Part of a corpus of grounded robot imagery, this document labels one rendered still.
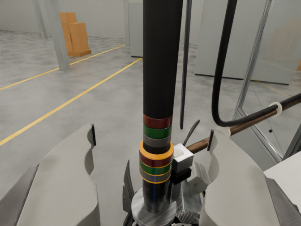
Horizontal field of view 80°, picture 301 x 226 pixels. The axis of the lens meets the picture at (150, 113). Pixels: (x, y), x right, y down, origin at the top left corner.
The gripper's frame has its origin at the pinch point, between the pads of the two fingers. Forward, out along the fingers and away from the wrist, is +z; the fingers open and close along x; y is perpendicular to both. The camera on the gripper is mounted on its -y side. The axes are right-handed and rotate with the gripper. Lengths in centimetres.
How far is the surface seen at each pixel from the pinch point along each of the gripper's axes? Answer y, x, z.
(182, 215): 49, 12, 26
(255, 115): 8.0, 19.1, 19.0
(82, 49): 115, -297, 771
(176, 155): 9.6, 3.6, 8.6
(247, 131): 67, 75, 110
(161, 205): 17.2, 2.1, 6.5
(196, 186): 51, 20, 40
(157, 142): 5.2, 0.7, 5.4
